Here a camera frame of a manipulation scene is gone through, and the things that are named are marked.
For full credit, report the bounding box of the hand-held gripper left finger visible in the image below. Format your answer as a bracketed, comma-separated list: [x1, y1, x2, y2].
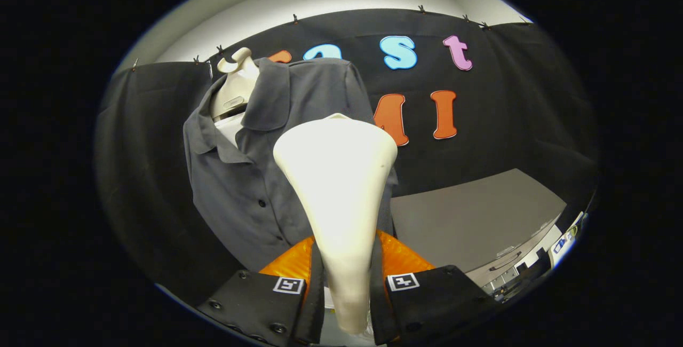
[196, 235, 325, 347]

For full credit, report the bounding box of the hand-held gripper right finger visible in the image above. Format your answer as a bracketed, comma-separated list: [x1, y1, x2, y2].
[369, 230, 502, 346]

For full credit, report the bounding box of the white garment steamer head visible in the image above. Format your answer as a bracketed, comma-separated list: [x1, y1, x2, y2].
[273, 113, 399, 335]

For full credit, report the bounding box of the grey button shirt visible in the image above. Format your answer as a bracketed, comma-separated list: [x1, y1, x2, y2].
[183, 58, 398, 273]

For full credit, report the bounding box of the cream plastic clothes hanger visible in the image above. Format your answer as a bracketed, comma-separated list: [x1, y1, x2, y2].
[209, 47, 261, 121]

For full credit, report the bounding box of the beige cabinet with grey top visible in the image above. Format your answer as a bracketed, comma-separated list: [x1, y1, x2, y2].
[390, 168, 567, 289]

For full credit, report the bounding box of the black cabinet drawer handle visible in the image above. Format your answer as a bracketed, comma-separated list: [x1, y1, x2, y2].
[488, 254, 521, 272]

